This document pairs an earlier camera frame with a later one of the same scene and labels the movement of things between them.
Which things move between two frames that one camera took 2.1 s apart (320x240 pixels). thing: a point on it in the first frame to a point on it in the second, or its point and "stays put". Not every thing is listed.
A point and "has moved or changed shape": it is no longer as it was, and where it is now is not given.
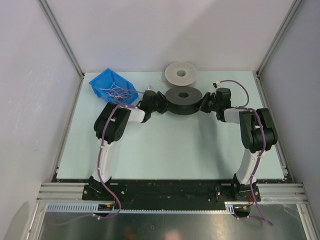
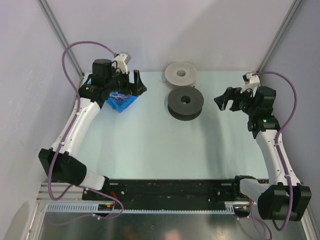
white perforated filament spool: [180, 73] stays put
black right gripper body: [209, 103] to [245, 102]
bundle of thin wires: [119, 94] stays put
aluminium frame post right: [257, 74] stays put
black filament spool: [180, 100] has moved or changed shape
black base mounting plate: [170, 191] stays put
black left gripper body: [161, 104] to [122, 82]
